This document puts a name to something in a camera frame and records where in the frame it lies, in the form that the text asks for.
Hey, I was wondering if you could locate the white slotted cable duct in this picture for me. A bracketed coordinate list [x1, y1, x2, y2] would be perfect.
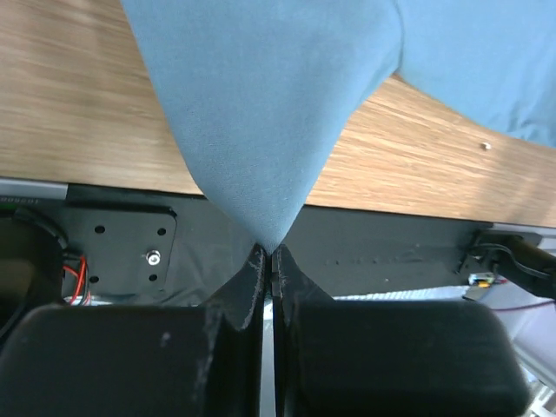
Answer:
[335, 286, 468, 301]

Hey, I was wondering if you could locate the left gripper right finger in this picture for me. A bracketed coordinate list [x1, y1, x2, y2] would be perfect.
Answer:
[272, 247, 530, 416]

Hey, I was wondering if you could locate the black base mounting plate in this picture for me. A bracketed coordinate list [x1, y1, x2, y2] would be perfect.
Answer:
[1, 184, 487, 307]

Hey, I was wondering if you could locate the blue-grey t shirt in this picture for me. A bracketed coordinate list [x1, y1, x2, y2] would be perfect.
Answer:
[122, 1, 555, 251]

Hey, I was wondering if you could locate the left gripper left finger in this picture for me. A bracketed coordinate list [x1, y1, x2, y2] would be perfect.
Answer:
[1, 247, 266, 416]

